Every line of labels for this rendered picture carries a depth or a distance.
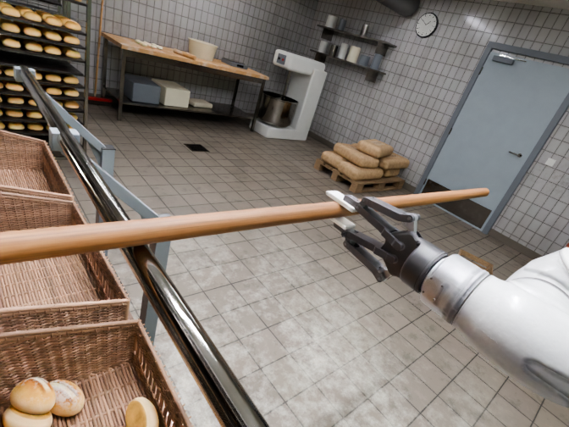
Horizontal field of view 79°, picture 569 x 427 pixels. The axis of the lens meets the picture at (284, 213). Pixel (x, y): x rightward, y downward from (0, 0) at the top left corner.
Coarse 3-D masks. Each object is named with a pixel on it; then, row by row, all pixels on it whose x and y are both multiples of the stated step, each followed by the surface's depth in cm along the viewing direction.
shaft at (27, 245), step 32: (448, 192) 95; (480, 192) 110; (96, 224) 36; (128, 224) 38; (160, 224) 40; (192, 224) 43; (224, 224) 46; (256, 224) 49; (288, 224) 55; (0, 256) 30; (32, 256) 32
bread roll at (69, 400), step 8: (56, 384) 75; (64, 384) 75; (72, 384) 77; (56, 392) 74; (64, 392) 74; (72, 392) 75; (80, 392) 77; (56, 400) 73; (64, 400) 74; (72, 400) 74; (80, 400) 75; (56, 408) 73; (64, 408) 73; (72, 408) 74; (80, 408) 75; (64, 416) 74
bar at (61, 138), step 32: (32, 96) 79; (64, 128) 64; (96, 192) 48; (128, 192) 78; (128, 256) 40; (160, 256) 91; (160, 288) 35; (160, 320) 34; (192, 320) 33; (192, 352) 30; (224, 384) 28; (224, 416) 26; (256, 416) 26
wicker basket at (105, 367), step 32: (128, 320) 83; (0, 352) 67; (32, 352) 71; (64, 352) 76; (96, 352) 82; (128, 352) 89; (0, 384) 70; (96, 384) 83; (128, 384) 85; (160, 384) 77; (0, 416) 72; (96, 416) 77; (160, 416) 79
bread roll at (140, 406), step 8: (136, 400) 77; (144, 400) 77; (128, 408) 77; (136, 408) 76; (144, 408) 75; (152, 408) 76; (128, 416) 76; (136, 416) 75; (144, 416) 74; (152, 416) 75; (128, 424) 75; (136, 424) 74; (144, 424) 73; (152, 424) 74
